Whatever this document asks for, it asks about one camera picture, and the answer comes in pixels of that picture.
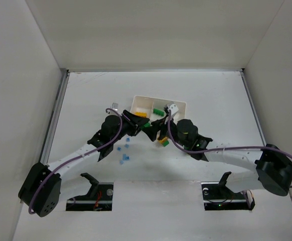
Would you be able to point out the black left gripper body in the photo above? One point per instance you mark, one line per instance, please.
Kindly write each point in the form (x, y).
(130, 120)

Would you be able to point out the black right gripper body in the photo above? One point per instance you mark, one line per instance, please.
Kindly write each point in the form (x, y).
(166, 126)

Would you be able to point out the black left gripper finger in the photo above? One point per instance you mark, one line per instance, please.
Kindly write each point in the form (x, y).
(134, 119)
(134, 130)

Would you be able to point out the yellow lego brick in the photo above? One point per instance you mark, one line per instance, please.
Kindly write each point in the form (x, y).
(141, 114)

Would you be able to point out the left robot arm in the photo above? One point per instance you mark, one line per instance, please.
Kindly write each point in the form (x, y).
(44, 185)

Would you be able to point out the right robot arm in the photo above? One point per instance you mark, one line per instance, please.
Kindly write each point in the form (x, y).
(266, 167)

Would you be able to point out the yellow green lego stack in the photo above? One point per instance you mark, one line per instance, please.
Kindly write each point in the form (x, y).
(164, 142)

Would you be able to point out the white three-compartment plastic container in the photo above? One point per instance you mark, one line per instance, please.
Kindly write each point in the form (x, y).
(148, 104)

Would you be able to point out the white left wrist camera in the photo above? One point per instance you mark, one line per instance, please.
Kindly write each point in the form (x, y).
(114, 106)

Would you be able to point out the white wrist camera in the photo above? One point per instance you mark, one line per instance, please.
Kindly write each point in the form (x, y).
(114, 106)
(171, 108)

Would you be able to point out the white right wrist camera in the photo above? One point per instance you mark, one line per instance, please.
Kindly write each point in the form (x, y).
(171, 108)

